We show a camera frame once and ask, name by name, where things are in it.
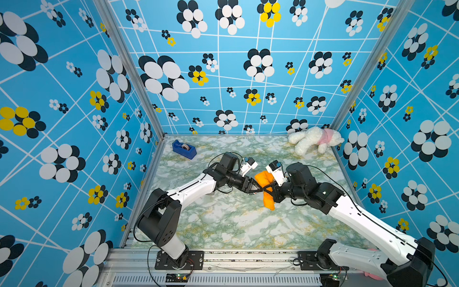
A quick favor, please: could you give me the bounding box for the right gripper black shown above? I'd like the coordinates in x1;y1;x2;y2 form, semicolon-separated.
262;177;307;203

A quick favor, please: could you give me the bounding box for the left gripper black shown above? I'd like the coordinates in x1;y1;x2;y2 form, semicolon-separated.
226;172;264;194

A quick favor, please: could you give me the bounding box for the orange towel cloth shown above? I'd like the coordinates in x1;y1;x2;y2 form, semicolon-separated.
255;171;275;210

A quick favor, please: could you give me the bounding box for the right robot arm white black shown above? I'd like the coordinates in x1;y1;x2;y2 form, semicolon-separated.
265;161;435;287

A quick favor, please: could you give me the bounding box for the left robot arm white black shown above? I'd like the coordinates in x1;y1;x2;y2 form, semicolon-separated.
134;152;262;261

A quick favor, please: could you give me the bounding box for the white plush toy pink shirt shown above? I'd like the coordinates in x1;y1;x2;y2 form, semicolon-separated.
288;127;344;155

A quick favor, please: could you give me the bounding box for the blue tape dispenser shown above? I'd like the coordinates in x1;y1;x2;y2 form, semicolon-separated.
172;140;197;160

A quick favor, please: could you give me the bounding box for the pink alarm clock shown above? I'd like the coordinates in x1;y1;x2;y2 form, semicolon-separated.
363;271;384;281

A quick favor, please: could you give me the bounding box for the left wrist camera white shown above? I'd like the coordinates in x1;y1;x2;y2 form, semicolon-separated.
239;157;258;177

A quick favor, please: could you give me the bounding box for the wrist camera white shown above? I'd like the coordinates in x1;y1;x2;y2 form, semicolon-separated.
266;160;288;187
239;157;258;177

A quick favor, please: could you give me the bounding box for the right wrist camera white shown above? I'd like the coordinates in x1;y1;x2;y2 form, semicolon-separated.
266;160;288;187

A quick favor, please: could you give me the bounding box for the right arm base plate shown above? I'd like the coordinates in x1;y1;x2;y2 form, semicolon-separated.
292;251;349;271

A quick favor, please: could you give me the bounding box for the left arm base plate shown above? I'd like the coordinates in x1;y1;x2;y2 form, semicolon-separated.
154;249;204;270

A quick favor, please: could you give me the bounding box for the aluminium frame rail front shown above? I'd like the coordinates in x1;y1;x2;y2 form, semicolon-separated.
97;248;389;287

